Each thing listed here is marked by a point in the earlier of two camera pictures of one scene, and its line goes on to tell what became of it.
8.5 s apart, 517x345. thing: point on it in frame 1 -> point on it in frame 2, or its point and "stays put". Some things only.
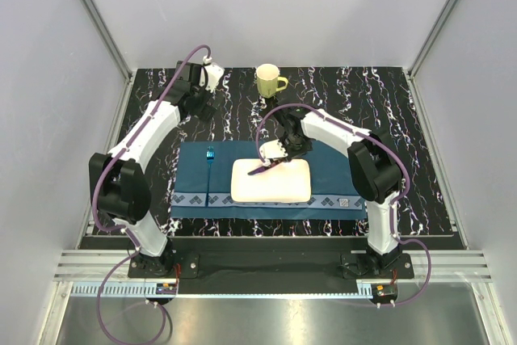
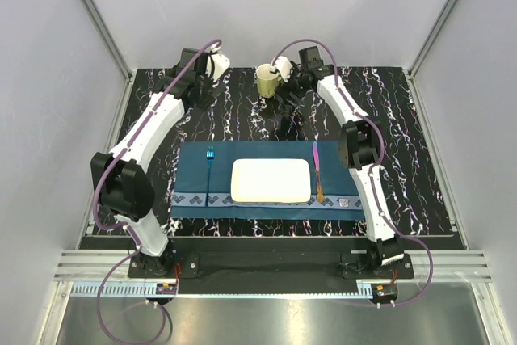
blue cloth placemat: (203, 183) stays put
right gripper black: (292, 155) -> (283, 89)
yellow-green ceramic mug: (267, 80) stays put
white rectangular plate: (289, 182) stays put
